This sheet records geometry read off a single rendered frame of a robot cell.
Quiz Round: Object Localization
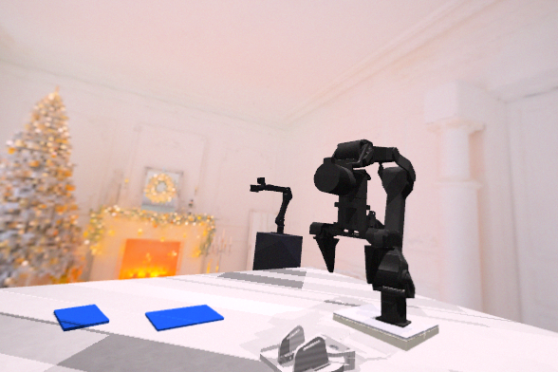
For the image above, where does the blue flat rectangular plate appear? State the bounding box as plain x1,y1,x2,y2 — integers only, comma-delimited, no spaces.
145,305,225,332
54,305,109,331

